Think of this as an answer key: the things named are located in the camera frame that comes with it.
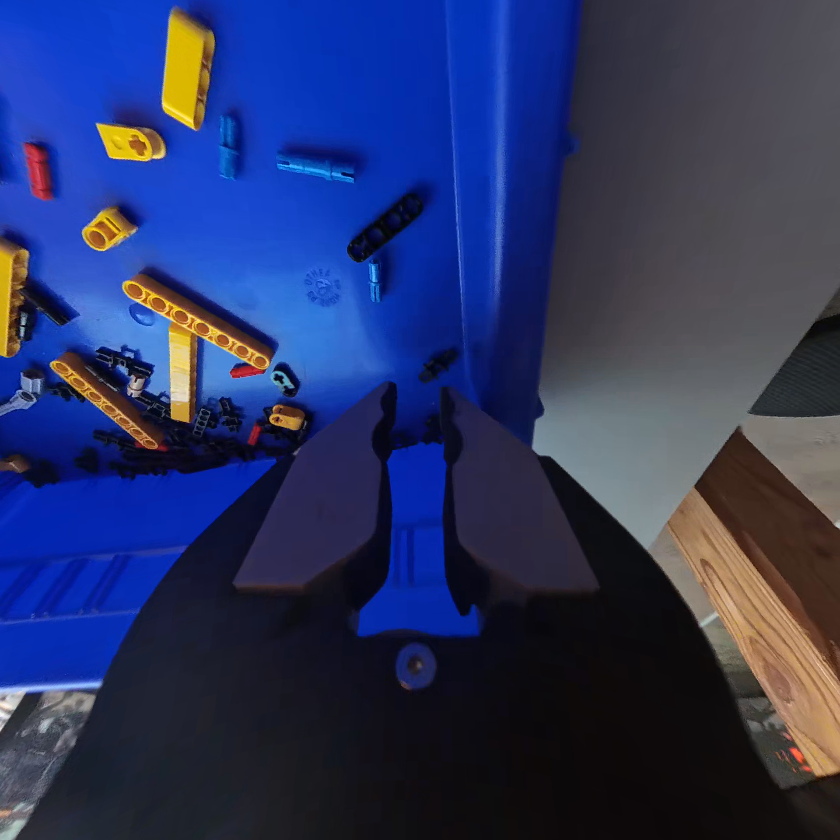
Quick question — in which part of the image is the large yellow panel piece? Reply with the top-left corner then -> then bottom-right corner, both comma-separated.
0,238 -> 31,359

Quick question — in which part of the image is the yellow round connector piece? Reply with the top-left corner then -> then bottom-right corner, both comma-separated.
81,206 -> 139,253

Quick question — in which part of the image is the grey plastic connector piece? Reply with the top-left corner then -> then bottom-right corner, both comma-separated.
0,369 -> 46,418

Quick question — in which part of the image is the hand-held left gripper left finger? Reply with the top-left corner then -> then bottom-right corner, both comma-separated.
233,381 -> 399,611

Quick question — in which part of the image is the yellow cross-hole connector piece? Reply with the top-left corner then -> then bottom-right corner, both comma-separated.
95,122 -> 167,162

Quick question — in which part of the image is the wide yellow plastic beam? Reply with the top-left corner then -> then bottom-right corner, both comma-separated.
161,7 -> 216,131

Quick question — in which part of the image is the black plastic axle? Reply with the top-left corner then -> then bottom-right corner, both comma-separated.
20,285 -> 74,328

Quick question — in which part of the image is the wooden beam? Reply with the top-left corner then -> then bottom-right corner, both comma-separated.
667,427 -> 840,778

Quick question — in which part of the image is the long yellow plastic beam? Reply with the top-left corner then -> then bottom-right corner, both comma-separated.
49,351 -> 168,452
122,272 -> 276,372

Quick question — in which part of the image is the dark grey chair seat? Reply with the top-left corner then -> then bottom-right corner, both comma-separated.
748,314 -> 840,418

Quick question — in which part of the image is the black plastic beam with holes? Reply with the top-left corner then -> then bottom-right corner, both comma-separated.
346,192 -> 425,264

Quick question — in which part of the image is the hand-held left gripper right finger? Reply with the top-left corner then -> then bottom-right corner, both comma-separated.
438,386 -> 600,616

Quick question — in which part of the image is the black plastic pin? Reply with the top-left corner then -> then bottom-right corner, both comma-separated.
418,348 -> 461,384

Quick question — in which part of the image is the long blue plastic pin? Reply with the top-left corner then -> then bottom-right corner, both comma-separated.
276,150 -> 357,184

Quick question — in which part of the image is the pale yellow plastic beam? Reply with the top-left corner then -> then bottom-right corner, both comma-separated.
168,325 -> 199,424

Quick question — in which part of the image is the blue plastic bin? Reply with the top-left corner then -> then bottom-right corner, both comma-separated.
0,0 -> 585,693

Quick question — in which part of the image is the red plastic pin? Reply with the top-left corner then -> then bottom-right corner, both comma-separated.
23,142 -> 54,202

